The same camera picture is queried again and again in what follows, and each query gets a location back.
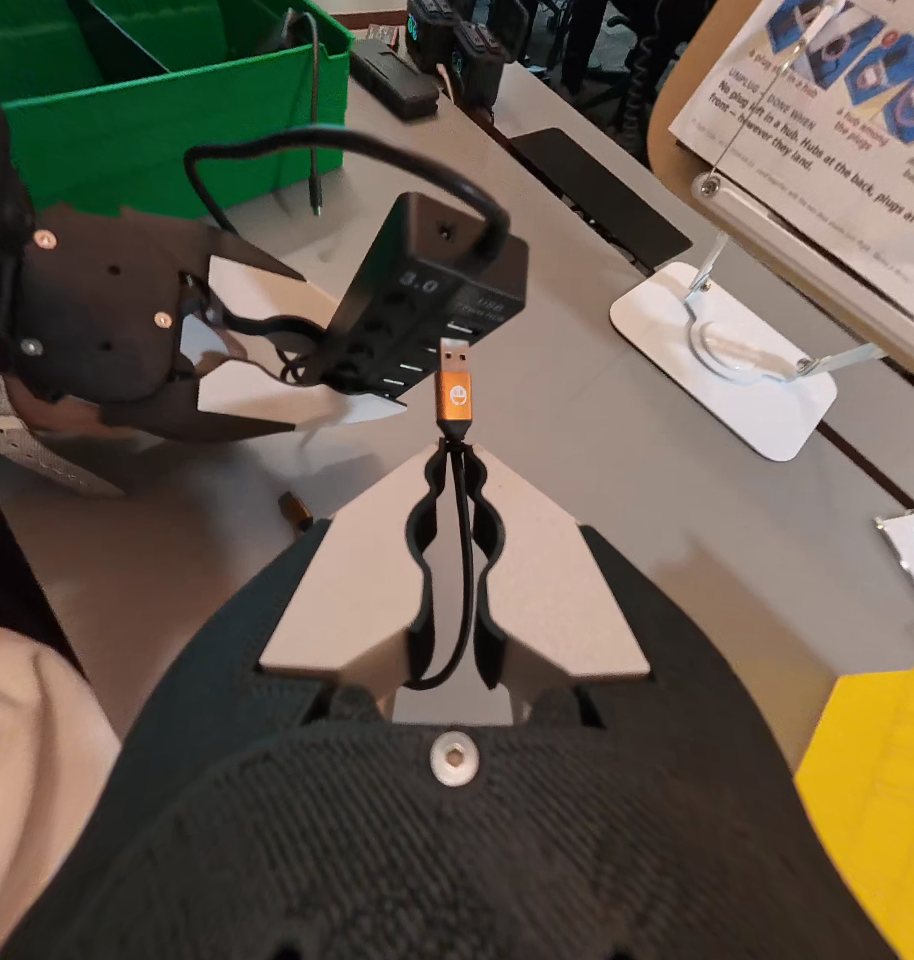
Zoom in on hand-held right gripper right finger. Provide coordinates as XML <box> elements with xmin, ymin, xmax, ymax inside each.
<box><xmin>468</xmin><ymin>444</ymin><xmax>651</xmax><ymax>724</ymax></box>

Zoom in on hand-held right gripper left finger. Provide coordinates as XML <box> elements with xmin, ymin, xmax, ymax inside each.
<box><xmin>258</xmin><ymin>442</ymin><xmax>447</xmax><ymax>724</ymax></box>

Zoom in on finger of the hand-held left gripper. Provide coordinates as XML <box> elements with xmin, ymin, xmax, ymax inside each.
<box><xmin>196</xmin><ymin>358</ymin><xmax>410</xmax><ymax>432</ymax></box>
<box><xmin>204</xmin><ymin>255</ymin><xmax>347</xmax><ymax>348</ymax></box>

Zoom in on long black multiport hub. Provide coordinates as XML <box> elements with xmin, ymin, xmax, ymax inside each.
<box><xmin>305</xmin><ymin>191</ymin><xmax>530</xmax><ymax>400</ymax></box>

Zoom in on black USB hub with cable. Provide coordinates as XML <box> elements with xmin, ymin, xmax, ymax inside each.
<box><xmin>183</xmin><ymin>126</ymin><xmax>512</xmax><ymax>265</ymax></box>

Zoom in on black cable orange plugs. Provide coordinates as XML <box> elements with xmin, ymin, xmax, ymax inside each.
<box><xmin>277</xmin><ymin>337</ymin><xmax>477</xmax><ymax>692</ymax></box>

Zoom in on green plastic bin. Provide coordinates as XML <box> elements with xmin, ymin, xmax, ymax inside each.
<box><xmin>0</xmin><ymin>0</ymin><xmax>353</xmax><ymax>219</ymax></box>

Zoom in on yellow plastic bin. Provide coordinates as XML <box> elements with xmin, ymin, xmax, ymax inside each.
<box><xmin>794</xmin><ymin>663</ymin><xmax>914</xmax><ymax>960</ymax></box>

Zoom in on grey desk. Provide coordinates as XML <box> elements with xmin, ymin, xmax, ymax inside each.
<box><xmin>0</xmin><ymin>71</ymin><xmax>914</xmax><ymax>766</ymax></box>

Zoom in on black desk pad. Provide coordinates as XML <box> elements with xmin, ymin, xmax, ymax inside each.
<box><xmin>509</xmin><ymin>127</ymin><xmax>695</xmax><ymax>276</ymax></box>

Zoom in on grey wristwatch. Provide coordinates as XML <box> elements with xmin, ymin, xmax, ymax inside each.
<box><xmin>0</xmin><ymin>345</ymin><xmax>125</xmax><ymax>501</ymax></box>

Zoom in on small black device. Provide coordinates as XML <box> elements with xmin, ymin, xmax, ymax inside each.
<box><xmin>349</xmin><ymin>37</ymin><xmax>440</xmax><ymax>122</ymax></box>

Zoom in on black divider in bin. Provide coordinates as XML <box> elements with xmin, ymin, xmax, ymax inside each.
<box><xmin>70</xmin><ymin>0</ymin><xmax>170</xmax><ymax>77</ymax></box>

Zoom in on white stand base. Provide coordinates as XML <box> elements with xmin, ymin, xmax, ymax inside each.
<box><xmin>609</xmin><ymin>228</ymin><xmax>890</xmax><ymax>463</ymax></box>

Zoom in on black battery charger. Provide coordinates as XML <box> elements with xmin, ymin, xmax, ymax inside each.
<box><xmin>406</xmin><ymin>0</ymin><xmax>530</xmax><ymax>114</ymax></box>

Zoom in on wooden document board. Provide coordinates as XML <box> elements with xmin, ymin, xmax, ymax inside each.
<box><xmin>646</xmin><ymin>0</ymin><xmax>914</xmax><ymax>393</ymax></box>

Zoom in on instruction sheet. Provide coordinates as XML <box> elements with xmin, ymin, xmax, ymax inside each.
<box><xmin>667</xmin><ymin>0</ymin><xmax>914</xmax><ymax>336</ymax></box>

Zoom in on thin black cable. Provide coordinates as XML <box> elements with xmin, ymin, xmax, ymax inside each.
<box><xmin>280</xmin><ymin>7</ymin><xmax>325</xmax><ymax>219</ymax></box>

